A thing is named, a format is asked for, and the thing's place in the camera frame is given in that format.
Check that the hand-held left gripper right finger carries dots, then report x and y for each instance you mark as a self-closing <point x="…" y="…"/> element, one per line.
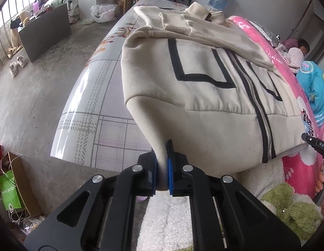
<point x="170" y="167"/>

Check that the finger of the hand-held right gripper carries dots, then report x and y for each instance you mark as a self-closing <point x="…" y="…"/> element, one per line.
<point x="317" y="145"/>

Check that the dark grey cabinet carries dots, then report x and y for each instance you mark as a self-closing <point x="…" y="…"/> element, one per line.
<point x="44" y="36"/>

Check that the pink floral blanket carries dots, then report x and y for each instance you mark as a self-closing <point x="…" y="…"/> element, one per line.
<point x="295" y="167"/>

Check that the green plush toy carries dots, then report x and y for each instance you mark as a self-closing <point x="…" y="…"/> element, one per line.
<point x="290" y="206"/>

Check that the metal window railing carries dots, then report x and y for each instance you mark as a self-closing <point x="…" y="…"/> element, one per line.
<point x="5" y="18"/>

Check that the beige slippers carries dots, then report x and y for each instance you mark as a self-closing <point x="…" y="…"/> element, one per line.
<point x="12" y="52"/>

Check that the cream zip hoodie black trim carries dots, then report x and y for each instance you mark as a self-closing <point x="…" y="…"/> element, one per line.
<point x="203" y="109"/>

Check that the person's right hand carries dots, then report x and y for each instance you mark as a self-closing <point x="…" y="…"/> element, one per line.
<point x="321" y="183"/>

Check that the white fluffy blanket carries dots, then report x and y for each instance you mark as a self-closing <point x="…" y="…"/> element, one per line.
<point x="167" y="219"/>

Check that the green paper bag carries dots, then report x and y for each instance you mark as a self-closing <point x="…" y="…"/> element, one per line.
<point x="9" y="193"/>

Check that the white plastic bag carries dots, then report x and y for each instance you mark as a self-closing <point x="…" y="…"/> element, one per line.
<point x="103" y="13"/>

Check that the white shoe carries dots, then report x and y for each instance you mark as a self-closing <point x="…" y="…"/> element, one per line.
<point x="22" y="61"/>
<point x="13" y="69"/>

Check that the bed with floral mat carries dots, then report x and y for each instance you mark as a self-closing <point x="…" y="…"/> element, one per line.
<point x="104" y="136"/>

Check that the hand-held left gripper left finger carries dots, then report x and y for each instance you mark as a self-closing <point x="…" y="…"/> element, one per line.
<point x="154" y="172"/>

